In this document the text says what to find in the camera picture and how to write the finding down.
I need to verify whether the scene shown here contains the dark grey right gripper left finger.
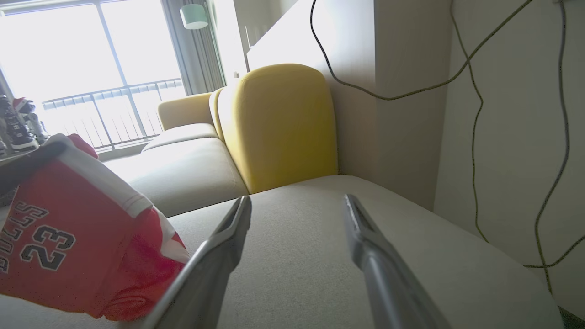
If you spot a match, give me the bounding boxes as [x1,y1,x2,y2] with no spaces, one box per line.
[142,196,252,329]

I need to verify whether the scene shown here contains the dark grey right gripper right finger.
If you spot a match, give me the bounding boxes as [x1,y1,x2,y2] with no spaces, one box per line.
[344,194,452,329]

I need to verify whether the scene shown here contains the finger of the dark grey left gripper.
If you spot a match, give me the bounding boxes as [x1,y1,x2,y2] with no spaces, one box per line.
[0,141,68,197]

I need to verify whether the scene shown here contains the red basketball shorts white stripe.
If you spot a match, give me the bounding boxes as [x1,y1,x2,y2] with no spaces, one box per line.
[0,133,190,321]

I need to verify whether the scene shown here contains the toy robot figurine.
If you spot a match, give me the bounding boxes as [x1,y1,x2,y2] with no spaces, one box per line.
[0,94,48,154]

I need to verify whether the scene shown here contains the large grey sofa seat cushion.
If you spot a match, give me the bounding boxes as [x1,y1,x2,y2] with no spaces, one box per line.
[0,175,565,329]

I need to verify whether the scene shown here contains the smaller grey sofa seat cushion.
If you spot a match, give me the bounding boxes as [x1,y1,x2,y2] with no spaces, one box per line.
[103,123,250,218]

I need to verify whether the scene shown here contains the metal balcony railing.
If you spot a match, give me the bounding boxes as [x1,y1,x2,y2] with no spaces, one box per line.
[42,78,186,149]

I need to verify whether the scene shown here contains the glass balcony window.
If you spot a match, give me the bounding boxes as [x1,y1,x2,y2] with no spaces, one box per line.
[0,0,186,151]

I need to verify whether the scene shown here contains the yellow sofa backrest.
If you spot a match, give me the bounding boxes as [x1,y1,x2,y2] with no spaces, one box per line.
[209,64,339,195]

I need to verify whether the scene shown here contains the pale yellow sofa armrest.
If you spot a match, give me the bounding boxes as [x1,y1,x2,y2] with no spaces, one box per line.
[158,93,214,132]

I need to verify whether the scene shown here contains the grey window curtain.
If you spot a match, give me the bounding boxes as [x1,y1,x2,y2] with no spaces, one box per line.
[161,0,227,96]

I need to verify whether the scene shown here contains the thin olive hanging cable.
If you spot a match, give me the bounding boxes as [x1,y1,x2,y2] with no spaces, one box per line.
[449,0,489,244]

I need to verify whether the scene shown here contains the long dark wall cable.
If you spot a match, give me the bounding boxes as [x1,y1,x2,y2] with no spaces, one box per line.
[310,0,534,100]

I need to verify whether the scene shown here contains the olive hanging cable with loop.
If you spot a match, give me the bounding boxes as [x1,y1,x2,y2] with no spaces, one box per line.
[523,0,585,295]

